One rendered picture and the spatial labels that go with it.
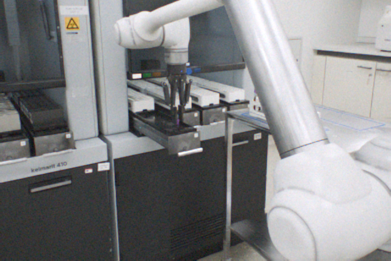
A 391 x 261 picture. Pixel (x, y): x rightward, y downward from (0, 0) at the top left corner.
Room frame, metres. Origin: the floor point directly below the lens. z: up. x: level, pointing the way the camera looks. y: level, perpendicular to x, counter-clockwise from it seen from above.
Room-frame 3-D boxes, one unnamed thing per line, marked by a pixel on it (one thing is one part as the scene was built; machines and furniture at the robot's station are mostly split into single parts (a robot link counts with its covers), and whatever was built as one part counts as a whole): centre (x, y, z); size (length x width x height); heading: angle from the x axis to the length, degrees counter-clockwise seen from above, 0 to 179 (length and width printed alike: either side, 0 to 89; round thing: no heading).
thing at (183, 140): (1.61, 0.21, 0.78); 0.73 x 0.14 x 0.09; 32
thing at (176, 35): (1.46, 0.09, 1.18); 0.13 x 0.11 x 0.16; 123
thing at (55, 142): (1.60, 0.68, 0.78); 0.73 x 0.14 x 0.09; 32
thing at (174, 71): (1.47, 0.07, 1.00); 0.08 x 0.07 x 0.09; 122
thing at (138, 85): (2.05, 0.31, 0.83); 0.30 x 0.10 x 0.06; 32
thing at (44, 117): (1.41, 0.56, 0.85); 0.12 x 0.02 x 0.06; 122
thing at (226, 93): (1.94, -0.12, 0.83); 0.30 x 0.10 x 0.06; 32
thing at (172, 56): (1.47, 0.07, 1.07); 0.09 x 0.09 x 0.06
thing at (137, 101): (1.76, 0.30, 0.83); 0.30 x 0.10 x 0.06; 32
